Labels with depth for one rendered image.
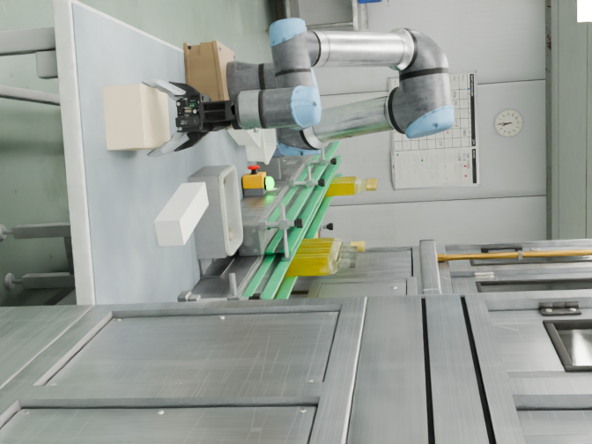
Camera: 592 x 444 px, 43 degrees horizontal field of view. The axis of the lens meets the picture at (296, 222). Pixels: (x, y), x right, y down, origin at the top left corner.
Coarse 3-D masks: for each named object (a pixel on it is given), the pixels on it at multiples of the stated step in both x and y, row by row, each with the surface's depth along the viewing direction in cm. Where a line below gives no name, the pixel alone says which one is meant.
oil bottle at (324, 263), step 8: (296, 256) 227; (304, 256) 226; (312, 256) 226; (320, 256) 225; (328, 256) 224; (336, 256) 226; (296, 264) 225; (304, 264) 225; (312, 264) 225; (320, 264) 224; (328, 264) 224; (336, 264) 224; (288, 272) 226; (296, 272) 226; (304, 272) 226; (312, 272) 225; (320, 272) 225; (328, 272) 225
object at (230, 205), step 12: (228, 168) 203; (228, 180) 211; (228, 192) 212; (228, 204) 212; (228, 216) 213; (240, 216) 214; (240, 228) 214; (228, 240) 198; (240, 240) 212; (228, 252) 199
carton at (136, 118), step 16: (112, 96) 144; (128, 96) 144; (144, 96) 145; (160, 96) 155; (112, 112) 144; (128, 112) 144; (144, 112) 145; (160, 112) 154; (112, 128) 145; (128, 128) 144; (144, 128) 145; (160, 128) 154; (112, 144) 145; (128, 144) 144; (144, 144) 144; (160, 144) 153
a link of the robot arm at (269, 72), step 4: (264, 64) 205; (268, 64) 204; (272, 64) 204; (264, 68) 203; (268, 68) 203; (272, 68) 203; (312, 68) 208; (264, 72) 203; (268, 72) 203; (272, 72) 202; (312, 72) 204; (264, 76) 202; (268, 76) 202; (272, 76) 202; (312, 76) 202; (264, 80) 202; (268, 80) 202; (272, 80) 202; (268, 84) 202; (272, 84) 202; (316, 84) 209; (268, 88) 203; (272, 88) 203; (276, 88) 202
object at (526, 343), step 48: (384, 336) 111; (432, 336) 110; (480, 336) 108; (528, 336) 111; (576, 336) 111; (384, 384) 96; (432, 384) 95; (480, 384) 95; (528, 384) 93; (576, 384) 92; (384, 432) 85; (432, 432) 84; (480, 432) 83; (528, 432) 85; (576, 432) 85
